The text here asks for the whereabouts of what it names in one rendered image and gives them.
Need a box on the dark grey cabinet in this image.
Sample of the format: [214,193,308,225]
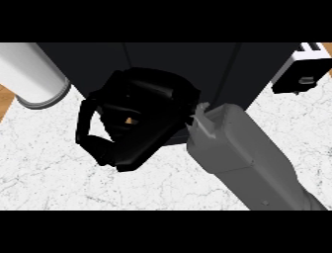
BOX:
[37,42,303,146]

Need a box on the black and white appliance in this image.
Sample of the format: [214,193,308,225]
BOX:
[271,42,332,96]

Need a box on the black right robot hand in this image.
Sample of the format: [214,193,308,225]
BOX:
[74,66,203,173]

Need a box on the white cylindrical appliance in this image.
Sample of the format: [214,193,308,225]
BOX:
[0,42,73,111]

